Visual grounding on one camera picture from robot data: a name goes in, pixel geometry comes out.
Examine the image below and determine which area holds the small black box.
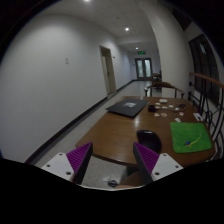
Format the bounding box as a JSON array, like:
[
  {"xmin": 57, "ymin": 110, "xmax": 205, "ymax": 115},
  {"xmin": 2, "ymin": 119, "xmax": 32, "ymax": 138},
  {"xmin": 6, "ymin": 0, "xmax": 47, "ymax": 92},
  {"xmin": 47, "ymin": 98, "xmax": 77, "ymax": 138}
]
[{"xmin": 148, "ymin": 105, "xmax": 156, "ymax": 112}]

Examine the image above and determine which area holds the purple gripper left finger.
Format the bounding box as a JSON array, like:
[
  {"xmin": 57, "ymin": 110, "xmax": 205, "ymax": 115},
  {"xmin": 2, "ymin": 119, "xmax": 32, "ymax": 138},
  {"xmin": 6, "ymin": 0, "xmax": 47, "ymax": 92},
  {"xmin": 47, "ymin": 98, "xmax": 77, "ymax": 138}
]
[{"xmin": 41, "ymin": 141, "xmax": 94, "ymax": 185}]

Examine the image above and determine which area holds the glass double door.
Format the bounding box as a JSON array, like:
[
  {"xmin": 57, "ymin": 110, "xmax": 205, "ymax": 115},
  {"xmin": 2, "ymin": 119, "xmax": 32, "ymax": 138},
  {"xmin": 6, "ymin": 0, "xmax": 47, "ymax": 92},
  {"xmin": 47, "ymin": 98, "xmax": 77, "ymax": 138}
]
[{"xmin": 135, "ymin": 58, "xmax": 152, "ymax": 81}]

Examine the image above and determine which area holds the wooden stair handrail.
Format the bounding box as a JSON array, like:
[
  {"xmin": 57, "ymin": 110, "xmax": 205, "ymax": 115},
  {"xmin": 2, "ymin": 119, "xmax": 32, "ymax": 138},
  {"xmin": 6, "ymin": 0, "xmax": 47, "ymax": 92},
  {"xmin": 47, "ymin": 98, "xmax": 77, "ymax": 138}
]
[{"xmin": 189, "ymin": 72, "xmax": 224, "ymax": 89}]

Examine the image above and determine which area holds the white wall switch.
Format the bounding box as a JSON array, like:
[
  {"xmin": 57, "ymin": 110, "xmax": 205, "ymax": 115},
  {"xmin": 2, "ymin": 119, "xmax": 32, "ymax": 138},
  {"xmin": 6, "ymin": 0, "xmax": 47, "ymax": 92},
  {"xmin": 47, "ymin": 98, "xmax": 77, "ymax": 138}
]
[{"xmin": 65, "ymin": 58, "xmax": 69, "ymax": 65}]

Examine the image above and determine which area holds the green exit sign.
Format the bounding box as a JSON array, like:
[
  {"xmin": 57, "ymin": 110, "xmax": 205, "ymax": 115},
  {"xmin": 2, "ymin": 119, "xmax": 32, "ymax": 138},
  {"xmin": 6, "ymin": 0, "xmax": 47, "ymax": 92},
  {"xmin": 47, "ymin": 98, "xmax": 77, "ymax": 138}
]
[{"xmin": 138, "ymin": 51, "xmax": 146, "ymax": 55}]

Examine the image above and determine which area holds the black computer mouse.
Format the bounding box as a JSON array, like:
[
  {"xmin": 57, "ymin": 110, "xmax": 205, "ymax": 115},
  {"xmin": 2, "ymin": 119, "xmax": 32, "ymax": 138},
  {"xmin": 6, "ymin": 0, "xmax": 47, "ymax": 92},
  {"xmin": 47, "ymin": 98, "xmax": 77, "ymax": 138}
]
[{"xmin": 137, "ymin": 130, "xmax": 162, "ymax": 154}]

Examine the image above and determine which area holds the wooden chair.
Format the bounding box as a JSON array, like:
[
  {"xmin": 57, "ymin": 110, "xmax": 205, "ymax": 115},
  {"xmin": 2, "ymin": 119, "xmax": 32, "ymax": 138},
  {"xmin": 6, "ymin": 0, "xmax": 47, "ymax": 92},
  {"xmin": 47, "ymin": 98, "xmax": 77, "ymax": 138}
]
[{"xmin": 143, "ymin": 81, "xmax": 186, "ymax": 99}]

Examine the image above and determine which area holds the dark window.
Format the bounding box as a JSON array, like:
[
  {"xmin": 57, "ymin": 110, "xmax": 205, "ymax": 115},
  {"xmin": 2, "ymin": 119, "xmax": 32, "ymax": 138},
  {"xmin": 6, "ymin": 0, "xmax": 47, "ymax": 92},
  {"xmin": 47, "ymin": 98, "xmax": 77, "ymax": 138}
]
[{"xmin": 189, "ymin": 35, "xmax": 220, "ymax": 104}]

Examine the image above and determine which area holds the green mouse pad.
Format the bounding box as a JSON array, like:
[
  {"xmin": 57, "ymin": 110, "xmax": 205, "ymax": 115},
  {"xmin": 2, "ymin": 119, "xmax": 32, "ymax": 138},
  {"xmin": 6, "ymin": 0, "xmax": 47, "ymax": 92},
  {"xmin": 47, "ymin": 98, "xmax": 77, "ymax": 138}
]
[{"xmin": 170, "ymin": 122, "xmax": 212, "ymax": 154}]

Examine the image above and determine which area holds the black laptop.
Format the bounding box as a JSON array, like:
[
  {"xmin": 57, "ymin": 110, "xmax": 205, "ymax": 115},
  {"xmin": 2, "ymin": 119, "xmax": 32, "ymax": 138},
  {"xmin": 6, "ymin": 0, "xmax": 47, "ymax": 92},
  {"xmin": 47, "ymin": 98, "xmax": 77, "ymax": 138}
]
[{"xmin": 107, "ymin": 98, "xmax": 148, "ymax": 118}]

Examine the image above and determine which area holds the wooden door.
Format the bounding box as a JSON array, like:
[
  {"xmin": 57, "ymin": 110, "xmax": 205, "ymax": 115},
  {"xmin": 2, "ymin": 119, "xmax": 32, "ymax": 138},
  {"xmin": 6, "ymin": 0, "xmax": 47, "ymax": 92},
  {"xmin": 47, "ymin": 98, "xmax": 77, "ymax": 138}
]
[{"xmin": 100, "ymin": 46, "xmax": 116, "ymax": 94}]

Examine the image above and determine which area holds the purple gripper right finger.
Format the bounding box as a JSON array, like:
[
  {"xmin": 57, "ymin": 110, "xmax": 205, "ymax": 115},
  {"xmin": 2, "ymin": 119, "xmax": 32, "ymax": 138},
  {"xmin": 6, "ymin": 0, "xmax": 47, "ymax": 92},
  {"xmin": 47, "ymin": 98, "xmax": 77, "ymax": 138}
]
[{"xmin": 132, "ymin": 142, "xmax": 184, "ymax": 185}]

